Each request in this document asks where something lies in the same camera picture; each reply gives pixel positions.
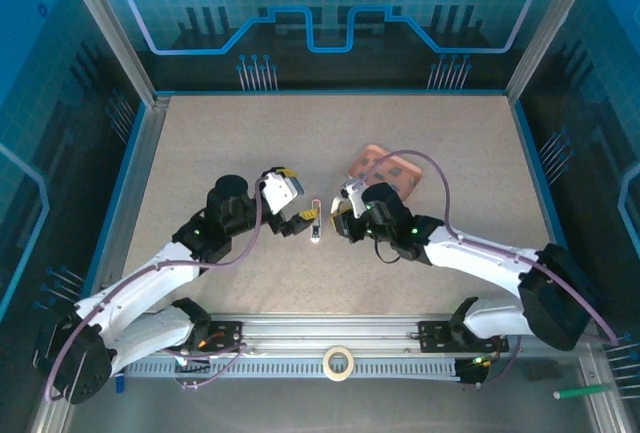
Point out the blue marker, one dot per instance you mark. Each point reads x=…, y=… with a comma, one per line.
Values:
x=120, y=384

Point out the horizontal aluminium base rail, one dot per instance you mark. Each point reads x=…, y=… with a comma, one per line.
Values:
x=325, y=328

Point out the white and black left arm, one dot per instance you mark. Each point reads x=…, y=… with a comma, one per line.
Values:
x=145, y=325

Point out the aluminium left frame post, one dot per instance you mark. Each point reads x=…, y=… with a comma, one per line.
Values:
x=110, y=33

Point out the aluminium side rail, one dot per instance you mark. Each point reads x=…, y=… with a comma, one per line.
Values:
x=145, y=153

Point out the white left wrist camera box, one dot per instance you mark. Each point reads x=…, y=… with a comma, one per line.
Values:
x=277, y=193

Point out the black electronics box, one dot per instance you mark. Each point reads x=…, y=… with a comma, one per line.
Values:
x=470, y=375

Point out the green pen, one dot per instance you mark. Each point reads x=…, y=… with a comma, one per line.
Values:
x=580, y=392

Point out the beige masking tape roll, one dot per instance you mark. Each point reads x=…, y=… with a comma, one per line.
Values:
x=325, y=363

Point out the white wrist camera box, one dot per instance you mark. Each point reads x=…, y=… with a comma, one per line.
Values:
x=356, y=200
x=277, y=193

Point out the dark grey pad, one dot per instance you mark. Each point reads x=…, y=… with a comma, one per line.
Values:
x=542, y=370

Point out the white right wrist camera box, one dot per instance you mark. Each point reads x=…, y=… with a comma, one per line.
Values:
x=356, y=200

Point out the aluminium right frame post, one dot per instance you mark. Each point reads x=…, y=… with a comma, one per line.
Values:
x=550, y=33

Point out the aluminium frame post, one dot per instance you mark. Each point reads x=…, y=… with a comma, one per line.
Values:
x=550, y=33
x=110, y=33

